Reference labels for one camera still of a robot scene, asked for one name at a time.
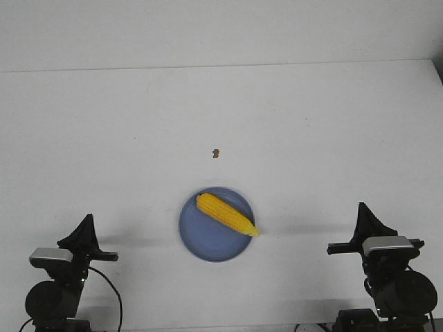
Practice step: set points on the yellow corn cob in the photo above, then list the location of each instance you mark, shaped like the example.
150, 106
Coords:
225, 214

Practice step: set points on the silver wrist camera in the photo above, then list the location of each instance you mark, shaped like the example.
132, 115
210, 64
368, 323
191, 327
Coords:
50, 257
372, 244

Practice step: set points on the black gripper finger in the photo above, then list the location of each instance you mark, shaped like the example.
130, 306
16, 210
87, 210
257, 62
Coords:
79, 241
93, 241
356, 238
371, 226

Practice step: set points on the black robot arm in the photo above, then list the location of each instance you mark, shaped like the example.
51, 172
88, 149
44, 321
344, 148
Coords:
404, 299
53, 304

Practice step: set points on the blue round plate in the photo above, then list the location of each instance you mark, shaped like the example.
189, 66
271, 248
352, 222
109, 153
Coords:
207, 238

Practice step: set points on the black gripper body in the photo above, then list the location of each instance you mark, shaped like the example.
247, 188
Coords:
381, 262
76, 271

